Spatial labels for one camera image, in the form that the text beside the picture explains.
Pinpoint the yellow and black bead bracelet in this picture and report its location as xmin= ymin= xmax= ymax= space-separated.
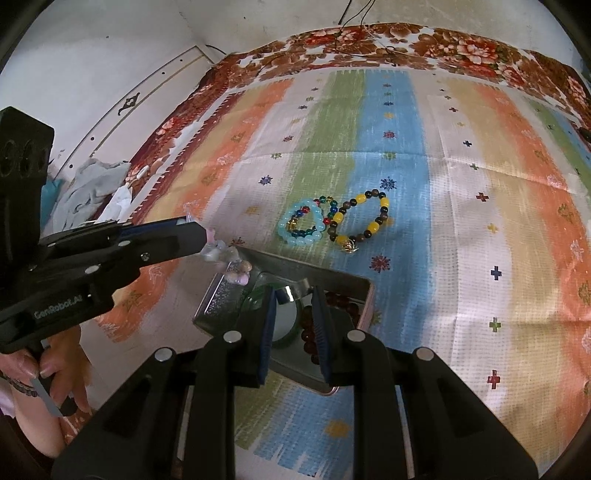
xmin=324 ymin=187 xmax=392 ymax=255

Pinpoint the white and pink stone bracelet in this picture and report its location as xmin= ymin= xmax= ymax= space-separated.
xmin=200 ymin=227 xmax=254 ymax=285

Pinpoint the dark red bead bracelet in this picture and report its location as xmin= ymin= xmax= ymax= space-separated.
xmin=299 ymin=287 xmax=364 ymax=365

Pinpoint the person's left hand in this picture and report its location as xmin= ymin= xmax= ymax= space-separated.
xmin=1 ymin=326 xmax=91 ymax=459

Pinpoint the white bed headboard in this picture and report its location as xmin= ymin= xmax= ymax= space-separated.
xmin=48 ymin=43 xmax=225 ymax=182

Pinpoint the grey crumpled cloth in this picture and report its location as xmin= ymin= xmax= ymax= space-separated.
xmin=47 ymin=157 xmax=130 ymax=233

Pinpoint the silver metal tin box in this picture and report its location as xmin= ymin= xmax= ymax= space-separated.
xmin=193 ymin=247 xmax=375 ymax=396

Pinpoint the black power cable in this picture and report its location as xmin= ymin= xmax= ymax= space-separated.
xmin=337 ymin=0 xmax=378 ymax=29

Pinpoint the multicolour glass bead bracelet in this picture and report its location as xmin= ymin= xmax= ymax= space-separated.
xmin=285 ymin=195 xmax=341 ymax=236

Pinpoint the green jade bangle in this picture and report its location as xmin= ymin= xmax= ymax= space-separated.
xmin=242 ymin=283 xmax=303 ymax=349

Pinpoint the colourful striped woven mat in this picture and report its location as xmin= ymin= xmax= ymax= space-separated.
xmin=91 ymin=68 xmax=591 ymax=480

